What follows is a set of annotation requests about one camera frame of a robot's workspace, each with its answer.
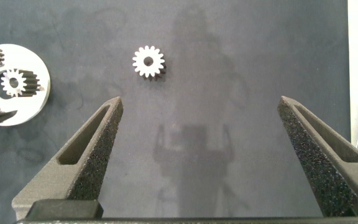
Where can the large steel gear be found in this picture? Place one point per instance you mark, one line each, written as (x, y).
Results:
(140, 62)

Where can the dark mat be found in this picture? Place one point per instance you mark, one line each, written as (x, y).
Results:
(213, 46)

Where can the round white plate with pins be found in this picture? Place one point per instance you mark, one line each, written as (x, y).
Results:
(33, 105)

